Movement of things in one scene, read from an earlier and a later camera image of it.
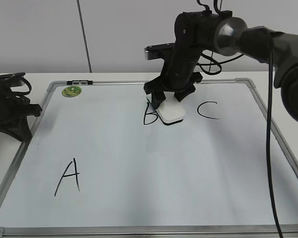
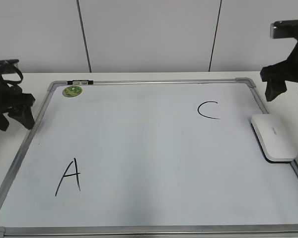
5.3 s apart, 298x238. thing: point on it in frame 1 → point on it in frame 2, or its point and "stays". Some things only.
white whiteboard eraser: [171, 111] → [275, 137]
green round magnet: [72, 91] stays
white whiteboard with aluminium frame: [101, 163] stays
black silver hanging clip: [71, 83] stays
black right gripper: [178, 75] → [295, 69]
